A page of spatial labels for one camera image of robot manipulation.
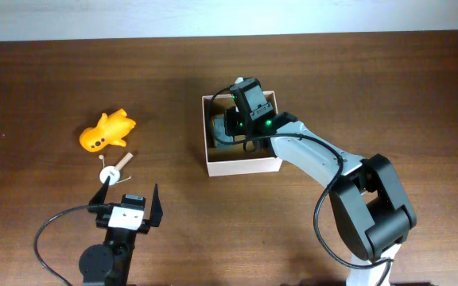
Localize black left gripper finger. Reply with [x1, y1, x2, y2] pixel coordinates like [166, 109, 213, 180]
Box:
[88, 177, 110, 211]
[149, 184, 163, 227]

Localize grey yellow toy car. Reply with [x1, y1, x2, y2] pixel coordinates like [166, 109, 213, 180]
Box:
[212, 114, 244, 152]

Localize pink cardboard box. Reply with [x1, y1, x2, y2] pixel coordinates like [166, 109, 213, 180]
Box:
[201, 91, 282, 177]

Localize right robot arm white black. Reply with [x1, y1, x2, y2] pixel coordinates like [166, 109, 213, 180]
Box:
[213, 77, 417, 285]

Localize orange rubber animal toy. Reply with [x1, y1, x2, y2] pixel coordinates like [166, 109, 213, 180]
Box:
[79, 109, 136, 153]

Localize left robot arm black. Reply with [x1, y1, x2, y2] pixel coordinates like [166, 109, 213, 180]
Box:
[79, 179, 154, 286]

